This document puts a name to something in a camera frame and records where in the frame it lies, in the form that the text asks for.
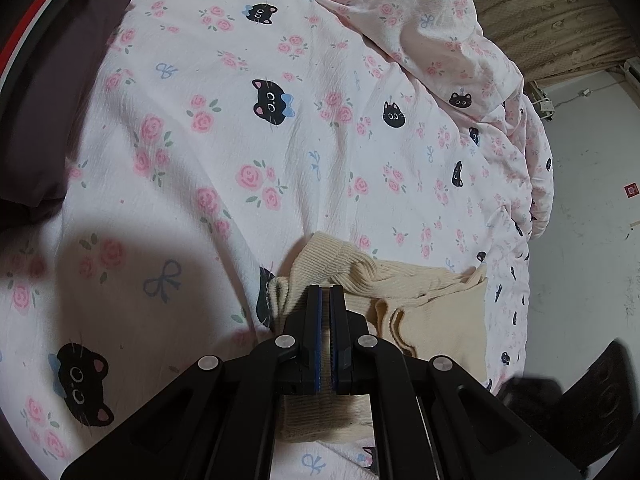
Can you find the cream knit sweater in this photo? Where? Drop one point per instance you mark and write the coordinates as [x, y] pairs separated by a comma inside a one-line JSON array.
[[430, 310]]

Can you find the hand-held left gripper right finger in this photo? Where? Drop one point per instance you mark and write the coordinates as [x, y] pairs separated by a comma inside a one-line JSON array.
[[339, 340]]

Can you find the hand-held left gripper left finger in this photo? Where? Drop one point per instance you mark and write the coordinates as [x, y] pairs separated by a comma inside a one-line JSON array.
[[313, 340]]

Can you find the red wall sticker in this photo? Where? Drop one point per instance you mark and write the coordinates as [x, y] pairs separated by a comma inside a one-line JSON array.
[[631, 190]]

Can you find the beige patterned curtain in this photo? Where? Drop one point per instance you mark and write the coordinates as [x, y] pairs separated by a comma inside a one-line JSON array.
[[550, 15]]

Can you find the red numbered jersey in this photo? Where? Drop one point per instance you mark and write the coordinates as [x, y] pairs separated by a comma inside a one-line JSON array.
[[50, 6]]

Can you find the pink cat print duvet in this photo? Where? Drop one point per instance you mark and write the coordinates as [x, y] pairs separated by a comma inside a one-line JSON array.
[[425, 25]]

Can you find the pink cat print bed sheet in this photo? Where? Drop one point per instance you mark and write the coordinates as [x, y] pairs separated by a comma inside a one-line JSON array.
[[225, 135]]

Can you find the dark grey folded garment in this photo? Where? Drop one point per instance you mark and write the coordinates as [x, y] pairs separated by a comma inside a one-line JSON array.
[[65, 85]]

